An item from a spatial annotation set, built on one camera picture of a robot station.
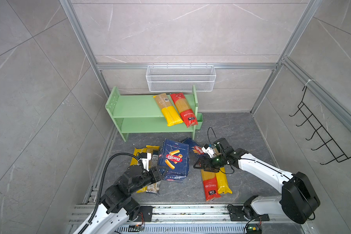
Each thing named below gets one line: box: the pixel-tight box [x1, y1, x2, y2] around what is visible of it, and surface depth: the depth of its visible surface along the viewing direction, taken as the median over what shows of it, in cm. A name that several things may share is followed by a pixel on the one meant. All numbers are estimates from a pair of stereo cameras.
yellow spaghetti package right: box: [215, 166, 233, 195], surface depth 81 cm
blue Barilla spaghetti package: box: [181, 136, 206, 161], surface depth 96 cm
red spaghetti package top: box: [169, 92, 199, 129], surface depth 83 cm
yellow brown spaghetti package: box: [153, 93, 184, 127], surface depth 83 cm
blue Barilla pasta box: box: [158, 138, 190, 183], surface depth 72 cm
